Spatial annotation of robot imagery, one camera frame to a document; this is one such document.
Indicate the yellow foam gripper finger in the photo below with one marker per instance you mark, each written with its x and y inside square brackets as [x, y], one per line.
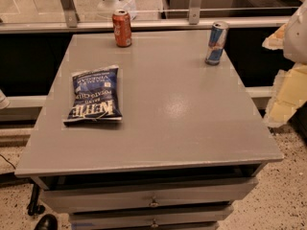
[276, 40]
[289, 93]

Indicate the blue Kettle chip bag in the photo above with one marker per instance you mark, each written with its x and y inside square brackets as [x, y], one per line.
[96, 97]

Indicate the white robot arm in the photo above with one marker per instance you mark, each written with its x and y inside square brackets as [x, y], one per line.
[295, 37]

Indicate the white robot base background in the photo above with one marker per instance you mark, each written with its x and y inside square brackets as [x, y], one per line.
[116, 0]

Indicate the blue silver energy drink can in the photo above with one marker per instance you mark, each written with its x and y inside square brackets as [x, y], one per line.
[216, 42]

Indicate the red coke can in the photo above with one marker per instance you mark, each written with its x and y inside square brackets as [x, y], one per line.
[121, 28]

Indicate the grey drawer cabinet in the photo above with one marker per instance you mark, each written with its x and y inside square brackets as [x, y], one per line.
[183, 120]

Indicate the lower drawer with knob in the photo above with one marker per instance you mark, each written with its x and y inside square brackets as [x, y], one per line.
[150, 218]

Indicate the drawer with knob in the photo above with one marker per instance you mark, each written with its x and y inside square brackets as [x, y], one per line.
[149, 196]
[150, 218]

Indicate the metal glass railing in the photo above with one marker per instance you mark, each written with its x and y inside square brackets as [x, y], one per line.
[50, 16]

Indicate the upper drawer with knob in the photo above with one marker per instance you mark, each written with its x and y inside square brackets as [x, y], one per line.
[149, 196]

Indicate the black shoe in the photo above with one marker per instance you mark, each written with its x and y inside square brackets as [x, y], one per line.
[48, 222]

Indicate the white cylinder at left edge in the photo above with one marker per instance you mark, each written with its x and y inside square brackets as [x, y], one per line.
[4, 101]

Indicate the black caster wheel leg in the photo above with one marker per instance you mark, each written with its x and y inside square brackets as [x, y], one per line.
[34, 208]

